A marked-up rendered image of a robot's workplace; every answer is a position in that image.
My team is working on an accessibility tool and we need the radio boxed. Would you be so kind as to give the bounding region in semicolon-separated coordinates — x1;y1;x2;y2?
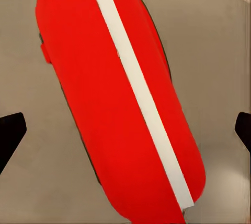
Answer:
36;0;206;224

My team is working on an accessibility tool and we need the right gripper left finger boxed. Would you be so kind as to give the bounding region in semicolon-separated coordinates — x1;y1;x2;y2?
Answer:
0;112;27;174

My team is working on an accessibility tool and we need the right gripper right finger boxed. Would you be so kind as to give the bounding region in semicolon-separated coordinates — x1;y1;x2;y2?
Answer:
235;112;251;153

